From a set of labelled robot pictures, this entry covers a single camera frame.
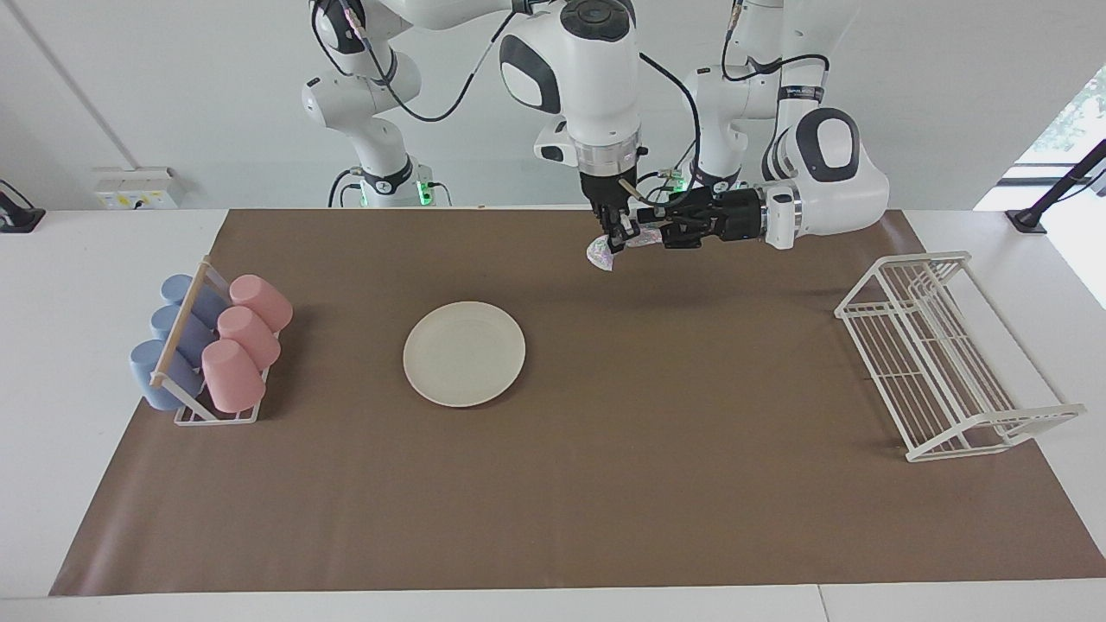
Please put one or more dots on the pink plastic cup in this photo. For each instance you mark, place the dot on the pink plastic cup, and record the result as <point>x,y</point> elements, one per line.
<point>232,378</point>
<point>263,302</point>
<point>251,337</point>

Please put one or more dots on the white wall socket box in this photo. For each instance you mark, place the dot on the white wall socket box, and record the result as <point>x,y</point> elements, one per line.
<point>138,188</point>

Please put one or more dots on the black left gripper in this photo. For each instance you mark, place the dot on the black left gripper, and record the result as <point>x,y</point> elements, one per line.
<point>730,216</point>

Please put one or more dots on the clear plastic wrapper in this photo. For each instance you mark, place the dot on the clear plastic wrapper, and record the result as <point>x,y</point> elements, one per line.
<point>600,252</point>

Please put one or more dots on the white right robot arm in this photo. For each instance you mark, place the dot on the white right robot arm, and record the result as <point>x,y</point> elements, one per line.
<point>587,78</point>

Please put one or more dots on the blue plastic cup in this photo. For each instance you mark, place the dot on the blue plastic cup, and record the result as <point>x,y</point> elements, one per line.
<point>206,301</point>
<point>147,371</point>
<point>192,333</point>

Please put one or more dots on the black angled stand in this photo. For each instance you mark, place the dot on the black angled stand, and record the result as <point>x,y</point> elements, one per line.
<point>1058,186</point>

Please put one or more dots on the cream round plate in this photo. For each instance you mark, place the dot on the cream round plate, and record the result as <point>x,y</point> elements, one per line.
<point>464,354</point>

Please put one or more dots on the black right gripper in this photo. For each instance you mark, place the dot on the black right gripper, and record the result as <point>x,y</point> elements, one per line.
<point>615,194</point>

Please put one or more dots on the wooden white cup rack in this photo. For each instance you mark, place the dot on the wooden white cup rack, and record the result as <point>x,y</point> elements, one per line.
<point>177,333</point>

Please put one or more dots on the brown paper table mat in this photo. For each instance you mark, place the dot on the brown paper table mat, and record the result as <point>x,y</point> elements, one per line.
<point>605,501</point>

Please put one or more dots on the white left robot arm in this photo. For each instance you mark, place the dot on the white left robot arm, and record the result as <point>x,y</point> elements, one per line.
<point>829,173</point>

